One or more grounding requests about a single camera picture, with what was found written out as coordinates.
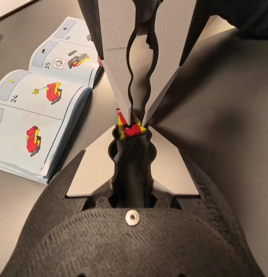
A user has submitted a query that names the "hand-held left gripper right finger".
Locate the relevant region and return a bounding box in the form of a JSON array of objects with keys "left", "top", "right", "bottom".
[{"left": 147, "top": 126, "right": 200, "bottom": 196}]

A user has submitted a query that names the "red yellow lego model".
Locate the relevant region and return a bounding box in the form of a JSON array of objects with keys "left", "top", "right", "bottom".
[{"left": 117, "top": 108, "right": 147, "bottom": 141}]

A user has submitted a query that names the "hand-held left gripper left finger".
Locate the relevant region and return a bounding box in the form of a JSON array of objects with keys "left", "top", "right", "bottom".
[{"left": 66, "top": 124, "right": 119, "bottom": 198}]

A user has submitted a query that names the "open instruction booklet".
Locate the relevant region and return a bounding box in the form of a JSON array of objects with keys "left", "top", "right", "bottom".
[{"left": 0, "top": 16, "right": 104, "bottom": 184}]

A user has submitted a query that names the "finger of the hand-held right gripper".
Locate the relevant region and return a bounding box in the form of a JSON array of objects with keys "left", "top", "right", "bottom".
[
  {"left": 98, "top": 0, "right": 138, "bottom": 124},
  {"left": 141, "top": 0, "right": 198, "bottom": 127}
]

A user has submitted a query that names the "person's right forearm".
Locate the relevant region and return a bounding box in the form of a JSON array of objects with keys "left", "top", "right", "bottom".
[{"left": 212, "top": 0, "right": 268, "bottom": 40}]

